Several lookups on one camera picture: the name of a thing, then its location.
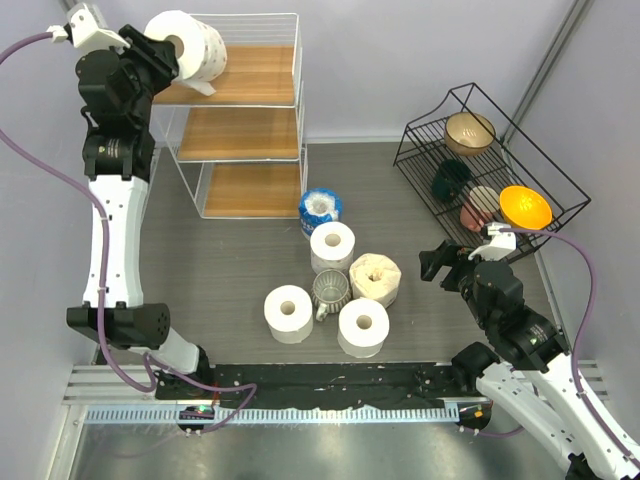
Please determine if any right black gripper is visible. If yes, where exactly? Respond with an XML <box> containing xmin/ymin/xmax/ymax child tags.
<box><xmin>418</xmin><ymin>238</ymin><xmax>492</xmax><ymax>328</ymax></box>

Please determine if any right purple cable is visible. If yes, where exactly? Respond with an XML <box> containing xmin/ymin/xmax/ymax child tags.
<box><xmin>459</xmin><ymin>227</ymin><xmax>636</xmax><ymax>461</ymax></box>

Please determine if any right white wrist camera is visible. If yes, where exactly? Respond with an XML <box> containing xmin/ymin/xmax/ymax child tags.
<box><xmin>468</xmin><ymin>222</ymin><xmax>517</xmax><ymax>261</ymax></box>

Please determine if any grey ribbed glass mug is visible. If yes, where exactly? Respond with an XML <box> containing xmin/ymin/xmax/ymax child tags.
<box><xmin>311</xmin><ymin>269</ymin><xmax>352</xmax><ymax>322</ymax></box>

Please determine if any white wire three-tier shelf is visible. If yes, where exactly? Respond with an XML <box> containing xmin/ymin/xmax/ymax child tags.
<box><xmin>154</xmin><ymin>13</ymin><xmax>308</xmax><ymax>219</ymax></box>

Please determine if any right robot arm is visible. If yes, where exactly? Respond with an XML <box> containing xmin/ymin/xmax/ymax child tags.
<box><xmin>419</xmin><ymin>240</ymin><xmax>639</xmax><ymax>479</ymax></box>

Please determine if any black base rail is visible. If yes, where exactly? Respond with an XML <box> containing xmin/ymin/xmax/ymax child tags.
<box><xmin>155</xmin><ymin>362</ymin><xmax>479</xmax><ymax>410</ymax></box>

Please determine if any orange bowl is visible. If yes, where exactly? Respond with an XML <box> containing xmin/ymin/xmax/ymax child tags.
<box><xmin>499</xmin><ymin>185</ymin><xmax>553</xmax><ymax>230</ymax></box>

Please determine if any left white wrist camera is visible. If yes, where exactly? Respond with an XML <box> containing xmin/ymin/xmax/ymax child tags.
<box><xmin>46</xmin><ymin>2</ymin><xmax>131</xmax><ymax>54</ymax></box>

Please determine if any plain white paper roll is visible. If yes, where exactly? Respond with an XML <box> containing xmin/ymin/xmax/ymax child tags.
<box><xmin>263</xmin><ymin>285</ymin><xmax>314</xmax><ymax>344</ymax></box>

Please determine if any blue paper roll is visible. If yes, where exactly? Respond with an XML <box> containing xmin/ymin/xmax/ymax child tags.
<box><xmin>298</xmin><ymin>188</ymin><xmax>343</xmax><ymax>239</ymax></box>

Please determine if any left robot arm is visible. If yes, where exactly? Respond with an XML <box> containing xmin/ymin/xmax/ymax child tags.
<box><xmin>66</xmin><ymin>25</ymin><xmax>213</xmax><ymax>399</ymax></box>

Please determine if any white patterned paper roll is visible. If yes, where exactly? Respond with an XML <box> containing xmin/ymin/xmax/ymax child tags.
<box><xmin>144</xmin><ymin>10</ymin><xmax>228</xmax><ymax>96</ymax></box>

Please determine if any pink mug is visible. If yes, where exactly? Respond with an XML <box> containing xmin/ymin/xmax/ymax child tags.
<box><xmin>459</xmin><ymin>186</ymin><xmax>500</xmax><ymax>233</ymax></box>

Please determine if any dark green mug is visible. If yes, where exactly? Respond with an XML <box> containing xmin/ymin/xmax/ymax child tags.
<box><xmin>431</xmin><ymin>159</ymin><xmax>472</xmax><ymax>203</ymax></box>

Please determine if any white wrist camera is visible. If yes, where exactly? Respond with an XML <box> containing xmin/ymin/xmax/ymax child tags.
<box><xmin>46</xmin><ymin>2</ymin><xmax>131</xmax><ymax>54</ymax></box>
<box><xmin>468</xmin><ymin>222</ymin><xmax>517</xmax><ymax>261</ymax></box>

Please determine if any white slotted cable duct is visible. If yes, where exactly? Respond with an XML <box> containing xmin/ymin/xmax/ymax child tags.
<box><xmin>84</xmin><ymin>403</ymin><xmax>459</xmax><ymax>425</ymax></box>

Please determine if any tan ceramic bowl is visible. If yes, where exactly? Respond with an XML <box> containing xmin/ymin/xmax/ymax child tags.
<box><xmin>444</xmin><ymin>112</ymin><xmax>496</xmax><ymax>156</ymax></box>

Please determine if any beige wrapped paper roll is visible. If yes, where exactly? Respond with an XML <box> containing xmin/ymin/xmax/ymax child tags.
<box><xmin>349</xmin><ymin>253</ymin><xmax>402</xmax><ymax>308</ymax></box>

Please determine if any black wire dish rack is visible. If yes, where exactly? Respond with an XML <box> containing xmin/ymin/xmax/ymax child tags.
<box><xmin>393</xmin><ymin>82</ymin><xmax>591</xmax><ymax>247</ymax></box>

